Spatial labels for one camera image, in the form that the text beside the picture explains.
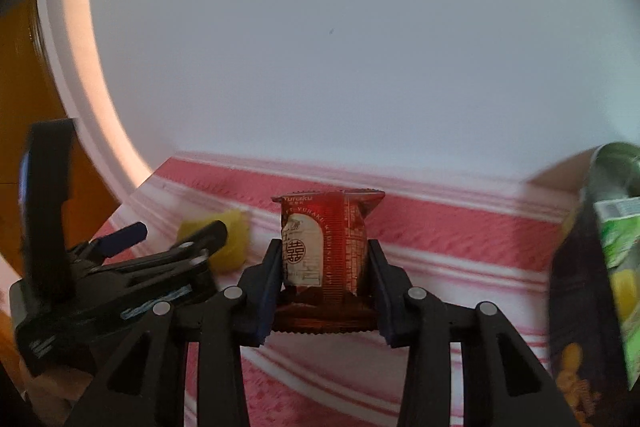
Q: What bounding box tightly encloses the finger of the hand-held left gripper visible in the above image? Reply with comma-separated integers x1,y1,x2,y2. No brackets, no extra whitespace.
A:
92,222,148,259
115,220,229,283

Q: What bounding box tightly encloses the round black cookie tin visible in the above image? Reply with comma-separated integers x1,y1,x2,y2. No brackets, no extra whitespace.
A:
547,142,640,427

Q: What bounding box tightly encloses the light green tissue pack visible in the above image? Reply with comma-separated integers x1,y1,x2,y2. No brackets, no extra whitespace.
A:
594,198,640,280

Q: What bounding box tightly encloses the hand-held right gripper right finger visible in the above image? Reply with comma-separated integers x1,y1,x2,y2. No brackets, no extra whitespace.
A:
367,238,581,427

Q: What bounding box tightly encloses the red striped tablecloth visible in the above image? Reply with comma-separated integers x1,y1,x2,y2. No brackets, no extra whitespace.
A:
90,152,591,427

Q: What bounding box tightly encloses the yellow sponge with dark backing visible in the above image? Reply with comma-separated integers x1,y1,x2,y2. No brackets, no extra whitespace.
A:
609,268,640,325

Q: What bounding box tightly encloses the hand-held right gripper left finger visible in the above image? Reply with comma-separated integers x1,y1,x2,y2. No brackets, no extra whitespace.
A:
65,238,283,427

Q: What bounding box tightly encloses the red snack packet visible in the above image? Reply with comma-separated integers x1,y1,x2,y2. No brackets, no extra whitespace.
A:
271,189,386,334

